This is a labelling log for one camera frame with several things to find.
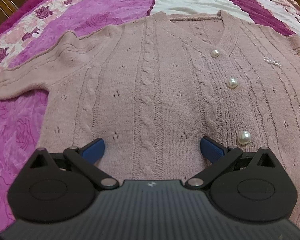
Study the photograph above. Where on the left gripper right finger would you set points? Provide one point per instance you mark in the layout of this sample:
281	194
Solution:
250	186

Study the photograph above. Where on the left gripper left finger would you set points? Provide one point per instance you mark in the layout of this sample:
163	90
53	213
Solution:
54	187

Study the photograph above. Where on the pink knitted cardigan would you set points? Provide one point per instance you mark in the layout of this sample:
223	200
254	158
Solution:
152	88

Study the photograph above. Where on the purple floral bed blanket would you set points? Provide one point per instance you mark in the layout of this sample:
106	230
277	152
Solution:
40	23

